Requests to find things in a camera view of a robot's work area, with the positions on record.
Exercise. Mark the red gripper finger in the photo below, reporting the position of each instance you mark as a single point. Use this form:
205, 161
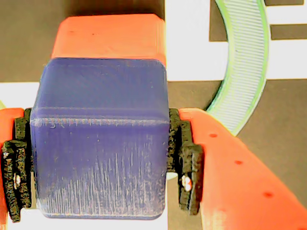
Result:
239, 179
8, 127

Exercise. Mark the blue cube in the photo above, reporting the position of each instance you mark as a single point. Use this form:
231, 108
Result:
100, 143

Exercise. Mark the red cube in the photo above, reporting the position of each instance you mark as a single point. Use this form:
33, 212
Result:
108, 36

